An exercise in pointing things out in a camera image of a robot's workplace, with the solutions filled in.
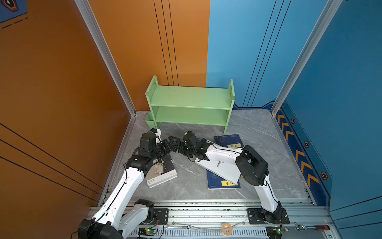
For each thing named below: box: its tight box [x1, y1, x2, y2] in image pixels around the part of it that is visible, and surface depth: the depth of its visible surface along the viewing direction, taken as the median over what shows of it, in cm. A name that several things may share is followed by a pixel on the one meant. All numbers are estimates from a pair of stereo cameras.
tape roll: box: [221, 222, 233, 237], surface depth 72 cm
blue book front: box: [206, 169, 241, 190], surface depth 85 cm
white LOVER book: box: [145, 153, 179, 189], surface depth 86 cm
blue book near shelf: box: [213, 133, 245, 149], surface depth 104 cm
